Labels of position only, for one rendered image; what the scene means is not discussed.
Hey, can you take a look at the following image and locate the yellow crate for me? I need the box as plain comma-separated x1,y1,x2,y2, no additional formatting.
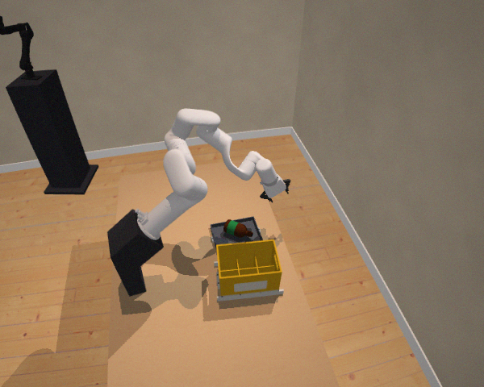
217,239,282,296

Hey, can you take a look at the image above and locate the brown glass bottle with green label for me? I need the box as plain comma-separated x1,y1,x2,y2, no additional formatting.
223,219,252,238

